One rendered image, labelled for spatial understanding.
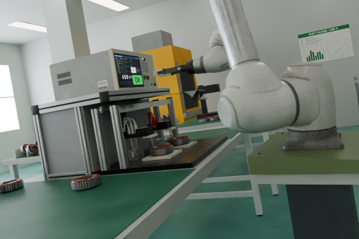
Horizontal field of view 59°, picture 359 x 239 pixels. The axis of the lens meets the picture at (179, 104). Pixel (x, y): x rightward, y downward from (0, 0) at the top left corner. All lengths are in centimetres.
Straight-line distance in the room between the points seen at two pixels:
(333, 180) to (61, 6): 536
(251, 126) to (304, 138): 21
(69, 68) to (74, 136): 36
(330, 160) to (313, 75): 27
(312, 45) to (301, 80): 568
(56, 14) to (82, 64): 434
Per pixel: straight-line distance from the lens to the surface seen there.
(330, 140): 110
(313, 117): 107
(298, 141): 110
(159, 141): 180
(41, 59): 939
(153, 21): 754
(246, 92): 95
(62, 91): 171
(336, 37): 676
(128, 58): 165
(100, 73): 157
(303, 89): 104
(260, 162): 104
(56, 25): 592
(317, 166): 100
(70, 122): 153
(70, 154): 156
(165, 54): 529
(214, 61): 157
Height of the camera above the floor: 102
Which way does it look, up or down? 1 degrees down
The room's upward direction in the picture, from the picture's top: 10 degrees counter-clockwise
